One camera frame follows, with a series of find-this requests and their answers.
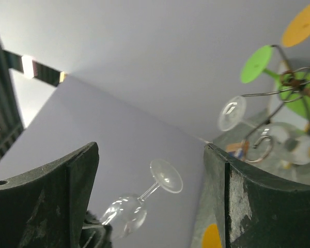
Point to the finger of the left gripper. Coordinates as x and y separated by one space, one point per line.
98 236

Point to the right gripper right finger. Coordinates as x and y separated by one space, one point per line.
254 208

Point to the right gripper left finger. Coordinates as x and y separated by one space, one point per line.
46 206

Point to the clear wine glass front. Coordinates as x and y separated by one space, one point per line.
128 212

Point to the clear wine glass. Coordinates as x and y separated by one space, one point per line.
128 212
284 140

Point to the orange plastic wine glass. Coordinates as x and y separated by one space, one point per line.
211 237

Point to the clear wine glass left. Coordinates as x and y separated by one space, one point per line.
284 140

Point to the green plastic wine glass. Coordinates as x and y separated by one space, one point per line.
257 64

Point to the copper wire glass rack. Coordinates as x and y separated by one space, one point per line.
267 137

